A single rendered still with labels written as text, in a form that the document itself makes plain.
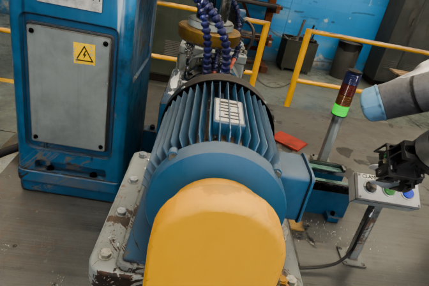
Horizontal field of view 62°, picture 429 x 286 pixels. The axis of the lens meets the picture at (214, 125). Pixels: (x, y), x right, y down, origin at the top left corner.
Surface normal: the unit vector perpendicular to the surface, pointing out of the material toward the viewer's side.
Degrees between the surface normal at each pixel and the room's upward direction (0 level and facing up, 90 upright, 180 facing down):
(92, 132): 90
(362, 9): 90
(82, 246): 0
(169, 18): 90
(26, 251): 0
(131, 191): 0
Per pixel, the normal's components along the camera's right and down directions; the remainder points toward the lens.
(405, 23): 0.02, 0.45
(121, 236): 0.18, -0.88
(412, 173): 0.13, -0.40
